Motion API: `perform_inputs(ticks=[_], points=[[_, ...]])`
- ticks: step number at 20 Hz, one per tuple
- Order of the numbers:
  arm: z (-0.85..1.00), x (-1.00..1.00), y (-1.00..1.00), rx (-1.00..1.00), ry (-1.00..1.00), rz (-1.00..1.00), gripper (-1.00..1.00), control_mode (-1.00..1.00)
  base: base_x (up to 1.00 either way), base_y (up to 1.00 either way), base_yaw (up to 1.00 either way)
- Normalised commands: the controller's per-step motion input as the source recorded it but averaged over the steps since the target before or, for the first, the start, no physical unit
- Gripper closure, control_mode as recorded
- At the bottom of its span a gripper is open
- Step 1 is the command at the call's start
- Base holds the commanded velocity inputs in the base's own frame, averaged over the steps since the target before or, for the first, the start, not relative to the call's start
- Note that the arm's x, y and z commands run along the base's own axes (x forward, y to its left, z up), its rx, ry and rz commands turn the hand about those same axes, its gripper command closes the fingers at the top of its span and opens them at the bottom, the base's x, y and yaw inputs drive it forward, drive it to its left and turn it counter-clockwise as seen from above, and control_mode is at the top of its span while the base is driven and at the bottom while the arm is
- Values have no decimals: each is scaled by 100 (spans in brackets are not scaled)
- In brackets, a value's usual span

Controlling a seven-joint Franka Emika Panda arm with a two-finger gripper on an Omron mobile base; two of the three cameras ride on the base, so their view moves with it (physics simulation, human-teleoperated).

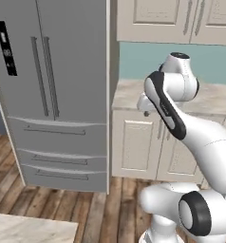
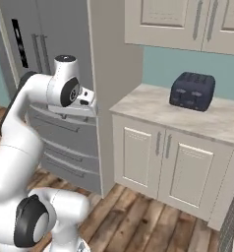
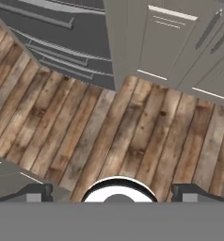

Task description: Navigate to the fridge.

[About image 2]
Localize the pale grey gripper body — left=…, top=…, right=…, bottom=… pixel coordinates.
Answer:
left=46, top=98, right=100, bottom=118

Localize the grey base cupboard handle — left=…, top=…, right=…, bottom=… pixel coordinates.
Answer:
left=154, top=130, right=162, bottom=158
left=164, top=133, right=173, bottom=159

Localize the grey wall cupboard handle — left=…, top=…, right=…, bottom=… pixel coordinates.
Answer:
left=192, top=0, right=205, bottom=41
left=205, top=0, right=219, bottom=43

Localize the beige wall cupboard door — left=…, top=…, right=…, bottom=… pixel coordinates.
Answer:
left=124, top=0, right=204, bottom=52
left=201, top=0, right=234, bottom=57

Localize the beige fridge housing panel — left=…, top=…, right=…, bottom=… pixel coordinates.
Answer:
left=87, top=0, right=145, bottom=199

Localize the grey fridge door handle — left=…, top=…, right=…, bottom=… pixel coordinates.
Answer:
left=30, top=32, right=43, bottom=74
left=39, top=33, right=52, bottom=76

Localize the beige base cupboard door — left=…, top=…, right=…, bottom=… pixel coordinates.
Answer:
left=111, top=114, right=166, bottom=200
left=157, top=128, right=234, bottom=222

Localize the grey fridge drawer handle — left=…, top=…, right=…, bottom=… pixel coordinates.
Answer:
left=44, top=157, right=87, bottom=179
left=32, top=114, right=81, bottom=134
left=44, top=144, right=85, bottom=163

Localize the tall grey fridge drawer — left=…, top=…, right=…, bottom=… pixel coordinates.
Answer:
left=26, top=103, right=100, bottom=159

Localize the plain grey fridge door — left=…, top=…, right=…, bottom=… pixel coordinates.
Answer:
left=35, top=0, right=94, bottom=96

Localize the dark blue toaster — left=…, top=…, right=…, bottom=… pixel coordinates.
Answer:
left=168, top=71, right=217, bottom=113

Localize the grey fridge door with black panel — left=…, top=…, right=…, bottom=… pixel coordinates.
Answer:
left=0, top=0, right=44, bottom=87

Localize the grey fridge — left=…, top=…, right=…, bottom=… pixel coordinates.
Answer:
left=0, top=0, right=103, bottom=196

